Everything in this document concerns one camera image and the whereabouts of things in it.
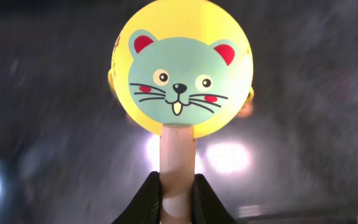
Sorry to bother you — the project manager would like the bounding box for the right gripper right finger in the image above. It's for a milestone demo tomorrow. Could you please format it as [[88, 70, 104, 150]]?
[[193, 173, 239, 224]]

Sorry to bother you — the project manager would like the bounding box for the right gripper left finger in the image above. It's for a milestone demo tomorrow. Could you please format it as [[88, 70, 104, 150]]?
[[112, 170, 162, 224]]

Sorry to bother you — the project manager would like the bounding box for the yellow cat face rattle drum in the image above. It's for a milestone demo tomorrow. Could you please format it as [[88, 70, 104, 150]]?
[[107, 0, 256, 224]]

